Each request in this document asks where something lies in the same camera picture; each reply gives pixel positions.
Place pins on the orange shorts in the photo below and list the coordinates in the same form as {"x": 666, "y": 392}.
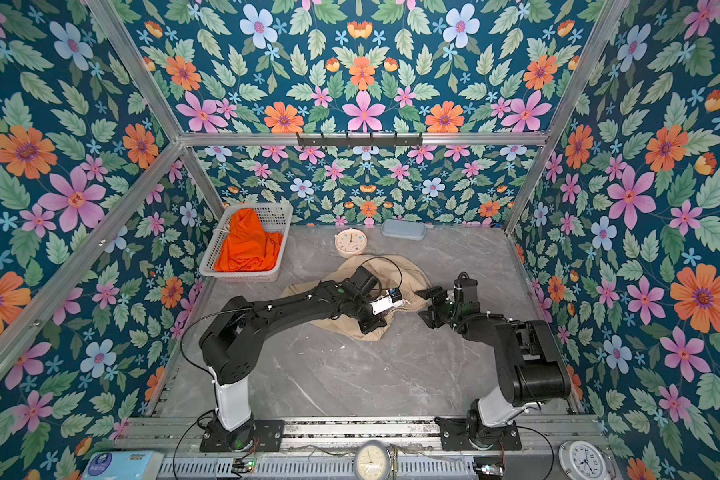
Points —
{"x": 248, "y": 246}

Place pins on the white round corner clock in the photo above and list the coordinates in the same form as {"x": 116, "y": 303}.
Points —
{"x": 581, "y": 460}

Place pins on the grey-blue pencil case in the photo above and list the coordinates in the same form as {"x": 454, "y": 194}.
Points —
{"x": 402, "y": 229}

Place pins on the pink round alarm clock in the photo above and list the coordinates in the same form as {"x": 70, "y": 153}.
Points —
{"x": 350, "y": 242}

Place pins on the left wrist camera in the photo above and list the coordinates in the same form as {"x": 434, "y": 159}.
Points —
{"x": 387, "y": 301}

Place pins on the white plastic laundry basket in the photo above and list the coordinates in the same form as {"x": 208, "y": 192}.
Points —
{"x": 274, "y": 217}

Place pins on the beige round front clock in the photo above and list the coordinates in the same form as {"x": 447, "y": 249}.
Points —
{"x": 372, "y": 461}

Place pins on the black wall hook rail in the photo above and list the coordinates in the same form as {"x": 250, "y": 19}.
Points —
{"x": 351, "y": 140}

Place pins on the blue tissue pack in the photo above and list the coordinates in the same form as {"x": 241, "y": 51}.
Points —
{"x": 119, "y": 465}

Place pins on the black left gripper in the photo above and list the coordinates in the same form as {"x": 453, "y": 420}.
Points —
{"x": 376, "y": 322}

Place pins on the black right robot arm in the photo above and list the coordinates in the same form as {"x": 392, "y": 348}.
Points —
{"x": 529, "y": 367}

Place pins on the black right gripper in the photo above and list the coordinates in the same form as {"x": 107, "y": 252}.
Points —
{"x": 440, "y": 295}

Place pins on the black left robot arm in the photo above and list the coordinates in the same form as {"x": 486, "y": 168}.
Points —
{"x": 232, "y": 344}

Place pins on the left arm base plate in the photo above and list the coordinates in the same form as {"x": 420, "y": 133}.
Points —
{"x": 252, "y": 436}

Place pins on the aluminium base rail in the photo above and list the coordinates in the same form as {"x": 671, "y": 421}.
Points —
{"x": 325, "y": 447}

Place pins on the beige drawstring shorts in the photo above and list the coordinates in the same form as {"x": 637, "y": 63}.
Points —
{"x": 390, "y": 271}

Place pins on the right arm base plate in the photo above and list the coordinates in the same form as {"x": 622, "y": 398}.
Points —
{"x": 462, "y": 435}

